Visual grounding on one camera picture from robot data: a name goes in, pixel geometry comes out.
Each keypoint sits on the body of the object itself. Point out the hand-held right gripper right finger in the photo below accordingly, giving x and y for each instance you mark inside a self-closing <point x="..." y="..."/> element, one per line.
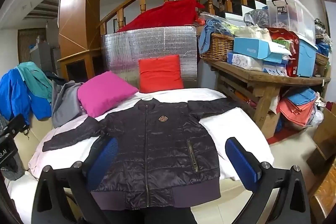
<point x="242" y="161"/>

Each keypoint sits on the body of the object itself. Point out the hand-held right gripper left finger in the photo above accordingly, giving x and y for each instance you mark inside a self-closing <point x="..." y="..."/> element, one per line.
<point x="103" y="161"/>

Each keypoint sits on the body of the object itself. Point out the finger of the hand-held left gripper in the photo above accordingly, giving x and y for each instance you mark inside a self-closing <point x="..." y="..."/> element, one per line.
<point x="16" y="122"/>

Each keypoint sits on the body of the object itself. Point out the dark quilted zip jacket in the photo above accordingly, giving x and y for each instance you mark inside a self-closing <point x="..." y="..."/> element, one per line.
<point x="157" y="150"/>

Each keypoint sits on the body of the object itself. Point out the wicker basket with clothes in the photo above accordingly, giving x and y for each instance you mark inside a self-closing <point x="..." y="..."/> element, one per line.
<point x="207" y="29"/>

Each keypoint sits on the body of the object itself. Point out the blue jacket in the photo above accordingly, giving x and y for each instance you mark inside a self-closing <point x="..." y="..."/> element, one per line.
<point x="15" y="98"/>

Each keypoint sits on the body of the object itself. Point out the white fleece blanket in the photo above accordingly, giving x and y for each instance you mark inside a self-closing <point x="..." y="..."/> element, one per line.
<point x="231" y="127"/>

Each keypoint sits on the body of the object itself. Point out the teal garment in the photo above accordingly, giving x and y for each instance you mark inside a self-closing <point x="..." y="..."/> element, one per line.
<point x="35" y="78"/>

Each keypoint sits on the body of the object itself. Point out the grey garment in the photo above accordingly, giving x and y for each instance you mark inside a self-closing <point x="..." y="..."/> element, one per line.
<point x="65" y="103"/>

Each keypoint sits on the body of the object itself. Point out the pink pillow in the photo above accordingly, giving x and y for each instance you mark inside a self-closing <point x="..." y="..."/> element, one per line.
<point x="105" y="94"/>

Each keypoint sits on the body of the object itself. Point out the grey cabinet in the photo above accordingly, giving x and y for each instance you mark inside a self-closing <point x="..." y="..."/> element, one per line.
<point x="43" y="57"/>

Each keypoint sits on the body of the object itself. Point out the stack of coral cloths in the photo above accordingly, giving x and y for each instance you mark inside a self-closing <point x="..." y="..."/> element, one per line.
<point x="295" y="113"/>

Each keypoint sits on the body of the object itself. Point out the wooden table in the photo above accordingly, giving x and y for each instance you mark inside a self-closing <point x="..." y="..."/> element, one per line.
<point x="260" y="87"/>

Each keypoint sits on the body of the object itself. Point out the brown cardboard box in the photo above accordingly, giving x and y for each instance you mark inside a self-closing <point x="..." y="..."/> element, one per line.
<point x="324" y="134"/>

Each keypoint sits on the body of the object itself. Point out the blue folded cloth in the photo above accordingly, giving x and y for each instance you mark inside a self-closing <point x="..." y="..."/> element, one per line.
<point x="302" y="96"/>

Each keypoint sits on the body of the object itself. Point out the wooden furniture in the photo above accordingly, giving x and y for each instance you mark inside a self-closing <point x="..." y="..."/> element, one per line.
<point x="325" y="195"/>

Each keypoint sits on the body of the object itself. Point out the white printed box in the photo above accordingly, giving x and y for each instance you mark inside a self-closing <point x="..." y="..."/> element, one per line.
<point x="244" y="61"/>

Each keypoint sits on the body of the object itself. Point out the red-orange pillow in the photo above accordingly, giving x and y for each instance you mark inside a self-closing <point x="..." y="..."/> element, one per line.
<point x="160" y="74"/>

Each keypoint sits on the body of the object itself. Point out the silver foil insulation panel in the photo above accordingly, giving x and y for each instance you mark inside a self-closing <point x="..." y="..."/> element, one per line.
<point x="123" y="48"/>

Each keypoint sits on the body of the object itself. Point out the red gift box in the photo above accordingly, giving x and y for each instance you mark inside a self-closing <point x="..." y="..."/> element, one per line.
<point x="288" y="56"/>

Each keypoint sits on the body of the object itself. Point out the light blue cardboard box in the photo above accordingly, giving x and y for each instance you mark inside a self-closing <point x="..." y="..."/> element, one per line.
<point x="257" y="47"/>

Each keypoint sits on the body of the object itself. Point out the blue plastic bin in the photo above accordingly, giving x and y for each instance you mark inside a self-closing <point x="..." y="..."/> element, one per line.
<point x="307" y="58"/>

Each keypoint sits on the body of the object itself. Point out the cream cloth bundle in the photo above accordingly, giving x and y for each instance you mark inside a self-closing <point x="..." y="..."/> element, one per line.
<point x="252" y="33"/>

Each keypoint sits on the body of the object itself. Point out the small wicker basket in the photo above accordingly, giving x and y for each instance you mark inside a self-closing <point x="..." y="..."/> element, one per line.
<point x="321" y="59"/>

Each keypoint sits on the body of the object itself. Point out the curved wooden column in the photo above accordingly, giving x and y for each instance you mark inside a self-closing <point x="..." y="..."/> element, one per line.
<point x="78" y="8"/>

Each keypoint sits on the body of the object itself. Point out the plastic bag with patterned cloth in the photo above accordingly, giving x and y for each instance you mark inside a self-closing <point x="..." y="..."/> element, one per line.
<point x="256" y="18"/>

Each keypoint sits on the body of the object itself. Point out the clear plastic storage box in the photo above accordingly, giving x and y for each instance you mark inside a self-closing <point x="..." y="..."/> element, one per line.
<point x="296" y="15"/>

